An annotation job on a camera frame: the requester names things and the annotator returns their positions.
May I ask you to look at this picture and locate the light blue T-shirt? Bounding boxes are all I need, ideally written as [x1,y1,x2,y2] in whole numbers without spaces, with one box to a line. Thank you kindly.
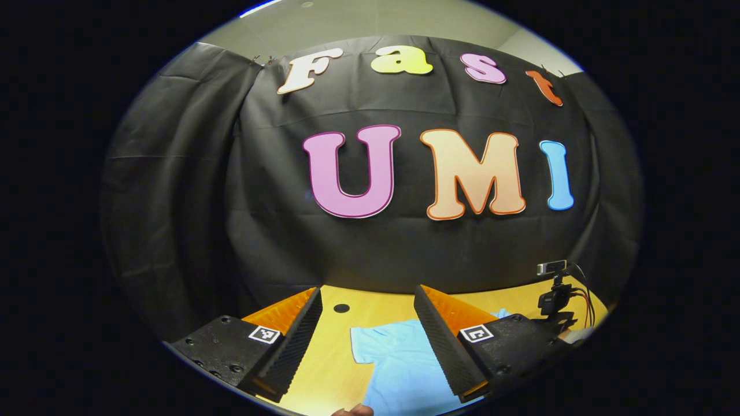
[350,308,512,416]

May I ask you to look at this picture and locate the black backdrop cloth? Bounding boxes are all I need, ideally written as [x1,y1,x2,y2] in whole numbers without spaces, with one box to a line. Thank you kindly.
[101,35,645,341]

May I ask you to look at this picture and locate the camera cable bundle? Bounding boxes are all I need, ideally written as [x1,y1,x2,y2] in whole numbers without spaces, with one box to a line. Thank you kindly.
[569,263,596,330]

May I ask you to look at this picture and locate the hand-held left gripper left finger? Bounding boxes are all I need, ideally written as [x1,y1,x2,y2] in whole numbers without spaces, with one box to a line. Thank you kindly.
[168,286,324,403]

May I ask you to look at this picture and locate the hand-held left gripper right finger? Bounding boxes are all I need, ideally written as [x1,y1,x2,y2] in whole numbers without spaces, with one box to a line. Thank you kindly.
[413,284,573,403]

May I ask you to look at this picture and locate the black camera on stand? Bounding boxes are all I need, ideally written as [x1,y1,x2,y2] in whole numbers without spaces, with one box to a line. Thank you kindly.
[536,260,579,337]

